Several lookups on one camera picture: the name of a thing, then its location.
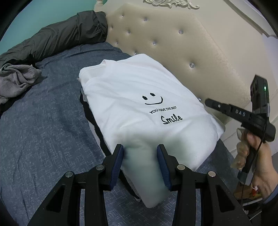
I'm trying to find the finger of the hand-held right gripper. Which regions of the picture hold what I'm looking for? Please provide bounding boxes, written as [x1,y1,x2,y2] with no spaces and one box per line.
[205,98,232,117]

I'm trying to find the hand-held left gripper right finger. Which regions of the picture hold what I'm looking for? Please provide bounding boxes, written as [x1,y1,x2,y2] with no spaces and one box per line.
[157,144,252,226]

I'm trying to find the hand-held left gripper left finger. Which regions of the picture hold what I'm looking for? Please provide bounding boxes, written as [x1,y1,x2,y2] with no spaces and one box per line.
[27,144,125,226]

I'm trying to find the white long-sleeve shirt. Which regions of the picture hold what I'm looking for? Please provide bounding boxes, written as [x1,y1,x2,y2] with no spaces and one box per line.
[79,53,224,208]

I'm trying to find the person's right forearm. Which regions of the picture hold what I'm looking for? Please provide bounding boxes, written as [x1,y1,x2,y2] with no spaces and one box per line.
[261,191,278,226]

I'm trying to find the stack of folded grey clothes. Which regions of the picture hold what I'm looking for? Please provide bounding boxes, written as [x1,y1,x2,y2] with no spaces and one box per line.
[79,87,140,201]

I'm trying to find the person's right hand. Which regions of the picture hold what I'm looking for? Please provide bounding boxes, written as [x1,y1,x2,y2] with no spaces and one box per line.
[236,128,278,199]

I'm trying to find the cream tufted headboard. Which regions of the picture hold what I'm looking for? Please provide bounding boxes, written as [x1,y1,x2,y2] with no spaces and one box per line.
[93,0,278,157]

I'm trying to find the crumpled grey sweatshirt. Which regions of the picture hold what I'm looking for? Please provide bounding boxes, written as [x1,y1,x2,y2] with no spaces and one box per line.
[0,64,42,105]

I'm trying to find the dark grey rolled duvet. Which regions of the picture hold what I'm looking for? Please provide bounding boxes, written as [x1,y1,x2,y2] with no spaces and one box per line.
[0,11,108,68]

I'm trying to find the black cable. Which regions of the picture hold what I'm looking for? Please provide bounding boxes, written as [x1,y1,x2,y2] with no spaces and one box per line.
[240,117,268,205]

